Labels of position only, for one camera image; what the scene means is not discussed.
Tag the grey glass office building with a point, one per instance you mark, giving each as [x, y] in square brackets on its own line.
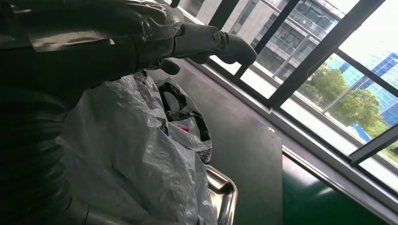
[289, 34]

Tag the blue glass building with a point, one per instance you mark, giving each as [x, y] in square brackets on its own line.
[381, 90]

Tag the white parcel with black logo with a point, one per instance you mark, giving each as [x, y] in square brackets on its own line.
[133, 149]

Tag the green trees outside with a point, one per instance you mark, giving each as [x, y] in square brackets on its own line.
[354, 105]

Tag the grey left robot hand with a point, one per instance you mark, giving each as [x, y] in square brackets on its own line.
[93, 43]

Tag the green conveyor belt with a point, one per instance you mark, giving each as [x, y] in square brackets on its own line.
[311, 198]

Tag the electronic scale with steel tray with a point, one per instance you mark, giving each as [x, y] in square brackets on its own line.
[222, 195]

